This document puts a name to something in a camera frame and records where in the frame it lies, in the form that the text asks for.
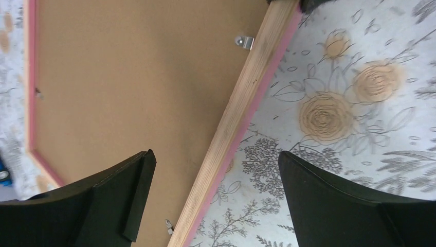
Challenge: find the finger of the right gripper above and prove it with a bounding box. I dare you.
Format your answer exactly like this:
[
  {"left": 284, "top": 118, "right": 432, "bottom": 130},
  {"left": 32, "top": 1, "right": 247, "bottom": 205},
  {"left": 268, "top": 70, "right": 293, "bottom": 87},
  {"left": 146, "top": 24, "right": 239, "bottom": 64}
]
[{"left": 265, "top": 0, "right": 336, "bottom": 14}]

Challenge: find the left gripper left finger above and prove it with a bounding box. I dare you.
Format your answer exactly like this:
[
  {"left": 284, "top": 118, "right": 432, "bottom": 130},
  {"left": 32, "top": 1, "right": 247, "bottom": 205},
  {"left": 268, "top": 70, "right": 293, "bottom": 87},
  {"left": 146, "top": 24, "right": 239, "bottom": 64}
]
[{"left": 1, "top": 150, "right": 156, "bottom": 246}]

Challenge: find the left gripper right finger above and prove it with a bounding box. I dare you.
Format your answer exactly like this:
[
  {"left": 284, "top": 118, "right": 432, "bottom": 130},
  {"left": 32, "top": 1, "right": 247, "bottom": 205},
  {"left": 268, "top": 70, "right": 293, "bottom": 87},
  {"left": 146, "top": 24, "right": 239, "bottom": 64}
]
[{"left": 278, "top": 151, "right": 435, "bottom": 246}]

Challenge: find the pink wooden picture frame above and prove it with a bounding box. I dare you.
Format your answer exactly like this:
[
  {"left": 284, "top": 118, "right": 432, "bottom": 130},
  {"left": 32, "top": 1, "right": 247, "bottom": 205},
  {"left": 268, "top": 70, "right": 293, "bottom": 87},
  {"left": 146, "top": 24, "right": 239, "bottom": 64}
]
[{"left": 23, "top": 1, "right": 301, "bottom": 246}]

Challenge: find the brown cardboard backing board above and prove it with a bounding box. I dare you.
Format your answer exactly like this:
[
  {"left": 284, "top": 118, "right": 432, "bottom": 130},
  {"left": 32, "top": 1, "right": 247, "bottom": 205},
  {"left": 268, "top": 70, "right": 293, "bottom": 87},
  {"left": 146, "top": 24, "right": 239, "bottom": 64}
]
[{"left": 34, "top": 1, "right": 268, "bottom": 246}]

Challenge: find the floral patterned table mat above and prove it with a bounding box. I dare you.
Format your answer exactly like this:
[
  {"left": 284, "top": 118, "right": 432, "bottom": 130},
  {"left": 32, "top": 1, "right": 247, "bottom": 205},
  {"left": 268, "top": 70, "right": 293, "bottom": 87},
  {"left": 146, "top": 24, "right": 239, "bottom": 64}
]
[{"left": 1, "top": 1, "right": 435, "bottom": 246}]

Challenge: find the yellow and blue toy car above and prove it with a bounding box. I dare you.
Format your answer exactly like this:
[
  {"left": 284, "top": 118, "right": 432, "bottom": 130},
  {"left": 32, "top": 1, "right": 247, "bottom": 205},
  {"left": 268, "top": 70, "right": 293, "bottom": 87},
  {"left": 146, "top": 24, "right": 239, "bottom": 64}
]
[{"left": 0, "top": 159, "right": 12, "bottom": 187}]

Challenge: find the silver frame retaining clip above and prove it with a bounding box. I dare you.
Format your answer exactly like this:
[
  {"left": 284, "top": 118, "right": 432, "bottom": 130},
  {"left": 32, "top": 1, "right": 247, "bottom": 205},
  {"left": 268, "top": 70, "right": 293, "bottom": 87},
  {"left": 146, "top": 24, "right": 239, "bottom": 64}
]
[{"left": 234, "top": 36, "right": 255, "bottom": 50}]

